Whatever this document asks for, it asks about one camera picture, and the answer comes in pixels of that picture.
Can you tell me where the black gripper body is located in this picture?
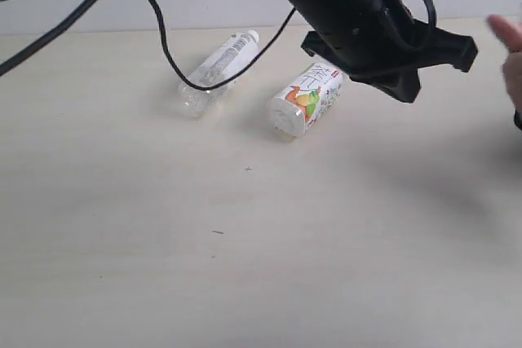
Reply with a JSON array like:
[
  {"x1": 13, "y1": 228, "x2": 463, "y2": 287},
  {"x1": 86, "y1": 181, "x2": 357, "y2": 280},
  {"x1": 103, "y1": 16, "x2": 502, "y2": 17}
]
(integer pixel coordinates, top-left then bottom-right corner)
[{"x1": 288, "y1": 0, "x2": 436, "y2": 79}]

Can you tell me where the clear bottle white grey label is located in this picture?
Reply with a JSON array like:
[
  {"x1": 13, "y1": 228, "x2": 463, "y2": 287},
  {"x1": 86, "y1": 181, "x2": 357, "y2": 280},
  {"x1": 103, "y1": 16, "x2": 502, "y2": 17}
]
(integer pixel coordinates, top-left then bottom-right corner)
[{"x1": 178, "y1": 30, "x2": 259, "y2": 117}]

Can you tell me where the tea bottle fruit label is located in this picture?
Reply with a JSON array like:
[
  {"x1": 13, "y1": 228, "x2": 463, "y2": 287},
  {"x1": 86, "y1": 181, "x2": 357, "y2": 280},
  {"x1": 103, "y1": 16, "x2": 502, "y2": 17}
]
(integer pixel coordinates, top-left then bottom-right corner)
[{"x1": 268, "y1": 62, "x2": 343, "y2": 137}]

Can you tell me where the person's open bare hand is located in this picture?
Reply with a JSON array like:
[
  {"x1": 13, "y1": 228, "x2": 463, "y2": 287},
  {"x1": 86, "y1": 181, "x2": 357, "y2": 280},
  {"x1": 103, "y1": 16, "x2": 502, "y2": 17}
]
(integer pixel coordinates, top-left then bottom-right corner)
[{"x1": 487, "y1": 15, "x2": 521, "y2": 112}]

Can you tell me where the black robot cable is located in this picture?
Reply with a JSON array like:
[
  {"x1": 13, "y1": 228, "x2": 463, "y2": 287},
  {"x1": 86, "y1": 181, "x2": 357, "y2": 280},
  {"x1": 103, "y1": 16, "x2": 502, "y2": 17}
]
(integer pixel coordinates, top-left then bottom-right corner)
[{"x1": 0, "y1": 0, "x2": 297, "y2": 91}]

